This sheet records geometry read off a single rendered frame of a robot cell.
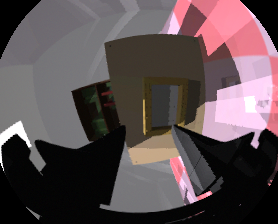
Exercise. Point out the gold picture frame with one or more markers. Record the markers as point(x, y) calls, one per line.
point(164, 104)

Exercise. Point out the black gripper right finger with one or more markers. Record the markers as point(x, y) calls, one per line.
point(204, 158)

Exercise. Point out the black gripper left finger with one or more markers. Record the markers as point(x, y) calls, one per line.
point(95, 164)

